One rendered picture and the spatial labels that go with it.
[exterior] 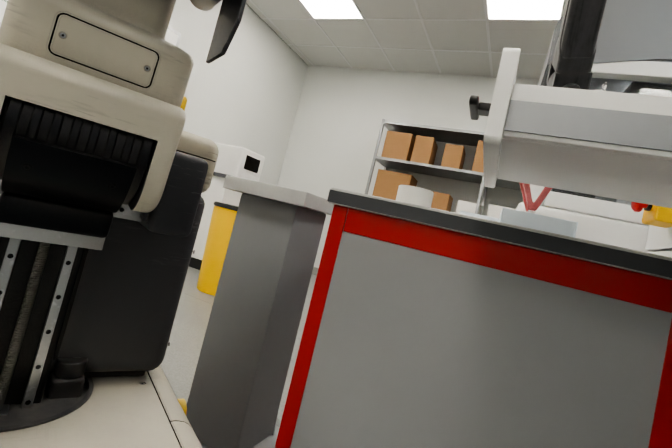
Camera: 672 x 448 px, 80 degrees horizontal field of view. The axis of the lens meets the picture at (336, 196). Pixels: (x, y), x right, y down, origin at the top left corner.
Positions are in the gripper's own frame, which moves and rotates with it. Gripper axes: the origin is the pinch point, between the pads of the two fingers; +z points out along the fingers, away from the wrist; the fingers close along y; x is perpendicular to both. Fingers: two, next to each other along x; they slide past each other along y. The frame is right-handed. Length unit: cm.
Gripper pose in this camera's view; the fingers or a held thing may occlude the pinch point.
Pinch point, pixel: (531, 206)
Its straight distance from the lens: 86.3
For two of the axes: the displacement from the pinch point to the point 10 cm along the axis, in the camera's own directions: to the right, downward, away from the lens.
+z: -2.4, 9.7, -0.6
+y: 3.3, 1.4, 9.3
